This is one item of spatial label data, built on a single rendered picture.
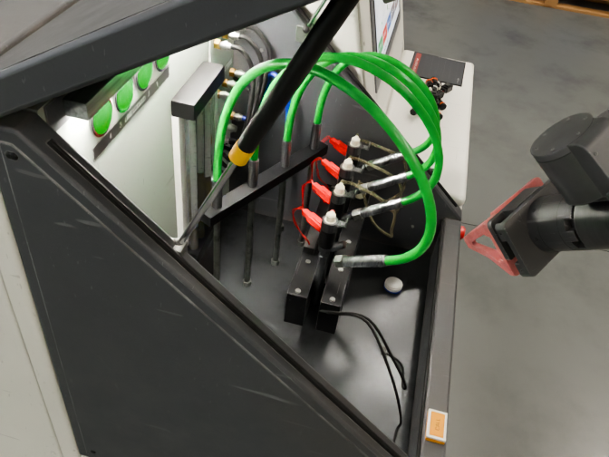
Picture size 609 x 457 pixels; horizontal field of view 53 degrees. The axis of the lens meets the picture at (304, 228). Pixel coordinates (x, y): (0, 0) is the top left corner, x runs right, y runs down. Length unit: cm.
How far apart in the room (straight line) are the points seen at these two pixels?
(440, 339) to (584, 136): 66
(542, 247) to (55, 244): 52
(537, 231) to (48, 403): 75
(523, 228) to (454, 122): 104
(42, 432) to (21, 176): 56
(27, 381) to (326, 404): 46
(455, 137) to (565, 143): 106
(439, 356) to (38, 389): 65
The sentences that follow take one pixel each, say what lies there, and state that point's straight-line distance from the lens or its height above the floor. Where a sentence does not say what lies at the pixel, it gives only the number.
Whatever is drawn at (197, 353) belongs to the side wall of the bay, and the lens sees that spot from 77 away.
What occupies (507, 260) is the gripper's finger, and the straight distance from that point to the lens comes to 66.
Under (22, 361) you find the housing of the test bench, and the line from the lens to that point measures 97.
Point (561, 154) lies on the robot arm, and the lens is 55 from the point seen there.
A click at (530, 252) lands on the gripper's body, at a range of 64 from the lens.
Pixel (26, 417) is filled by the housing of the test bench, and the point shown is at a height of 87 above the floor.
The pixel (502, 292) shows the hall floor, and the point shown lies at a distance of 266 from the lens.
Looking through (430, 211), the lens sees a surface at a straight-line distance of 79.
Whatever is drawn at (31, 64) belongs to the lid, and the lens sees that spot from 56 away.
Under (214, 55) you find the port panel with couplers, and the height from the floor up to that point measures 128.
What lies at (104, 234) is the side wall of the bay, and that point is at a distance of 68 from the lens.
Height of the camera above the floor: 179
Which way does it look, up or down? 42 degrees down
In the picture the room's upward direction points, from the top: 8 degrees clockwise
